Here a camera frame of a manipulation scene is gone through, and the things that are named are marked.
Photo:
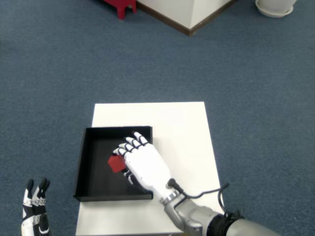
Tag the white pot saucer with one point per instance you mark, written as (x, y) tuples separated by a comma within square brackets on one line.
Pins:
[(274, 14)]

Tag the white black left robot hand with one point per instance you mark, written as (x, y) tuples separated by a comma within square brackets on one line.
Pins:
[(28, 211)]

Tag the black open shallow box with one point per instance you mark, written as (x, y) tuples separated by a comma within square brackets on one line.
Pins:
[(96, 177)]

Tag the brown wall baseboard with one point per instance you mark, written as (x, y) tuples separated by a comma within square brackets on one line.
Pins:
[(172, 22)]

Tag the small red cube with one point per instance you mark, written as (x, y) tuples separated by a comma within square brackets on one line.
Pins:
[(116, 164)]

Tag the white plant pot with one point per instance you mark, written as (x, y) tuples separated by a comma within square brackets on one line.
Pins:
[(274, 3)]

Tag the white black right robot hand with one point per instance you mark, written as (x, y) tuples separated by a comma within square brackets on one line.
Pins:
[(147, 167)]

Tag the red plastic stool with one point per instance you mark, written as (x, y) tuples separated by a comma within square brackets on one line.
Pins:
[(121, 6)]

